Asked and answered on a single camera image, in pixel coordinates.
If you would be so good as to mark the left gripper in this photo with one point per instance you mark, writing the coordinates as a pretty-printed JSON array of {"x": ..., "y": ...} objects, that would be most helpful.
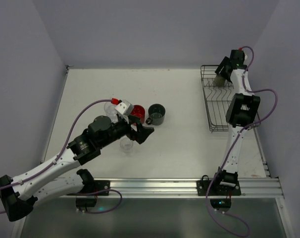
[{"x": 134, "y": 130}]

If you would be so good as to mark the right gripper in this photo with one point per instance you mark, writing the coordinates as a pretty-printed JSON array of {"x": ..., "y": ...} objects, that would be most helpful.
[{"x": 223, "y": 70}]

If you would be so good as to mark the olive green mug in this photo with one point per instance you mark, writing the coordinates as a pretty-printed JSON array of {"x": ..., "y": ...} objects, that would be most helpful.
[{"x": 219, "y": 81}]

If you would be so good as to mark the red mug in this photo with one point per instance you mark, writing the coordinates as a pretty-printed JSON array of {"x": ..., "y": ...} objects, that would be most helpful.
[{"x": 139, "y": 112}]

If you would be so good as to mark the dark teal mug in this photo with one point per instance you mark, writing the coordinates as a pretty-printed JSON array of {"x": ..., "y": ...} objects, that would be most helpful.
[{"x": 156, "y": 114}]

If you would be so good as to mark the clear faceted glass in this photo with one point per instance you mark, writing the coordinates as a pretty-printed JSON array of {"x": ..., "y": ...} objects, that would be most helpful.
[{"x": 110, "y": 112}]

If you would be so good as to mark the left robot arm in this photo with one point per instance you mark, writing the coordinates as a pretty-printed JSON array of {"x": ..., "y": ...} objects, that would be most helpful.
[{"x": 62, "y": 175}]

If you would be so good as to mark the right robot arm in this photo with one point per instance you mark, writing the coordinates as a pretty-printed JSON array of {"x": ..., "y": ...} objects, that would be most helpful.
[{"x": 239, "y": 117}]

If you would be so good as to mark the black wire dish rack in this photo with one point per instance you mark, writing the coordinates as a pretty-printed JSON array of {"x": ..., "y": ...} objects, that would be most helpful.
[{"x": 217, "y": 99}]

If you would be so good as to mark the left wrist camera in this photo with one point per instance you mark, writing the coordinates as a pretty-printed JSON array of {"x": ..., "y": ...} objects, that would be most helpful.
[{"x": 124, "y": 109}]

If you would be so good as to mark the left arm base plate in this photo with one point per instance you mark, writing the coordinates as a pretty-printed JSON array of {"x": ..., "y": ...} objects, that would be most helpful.
[{"x": 96, "y": 188}]

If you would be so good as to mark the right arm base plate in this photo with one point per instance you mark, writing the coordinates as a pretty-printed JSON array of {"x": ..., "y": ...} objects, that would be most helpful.
[{"x": 217, "y": 189}]

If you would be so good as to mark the aluminium mounting rail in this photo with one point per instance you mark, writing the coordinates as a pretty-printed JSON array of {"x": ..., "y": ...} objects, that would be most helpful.
[{"x": 151, "y": 188}]

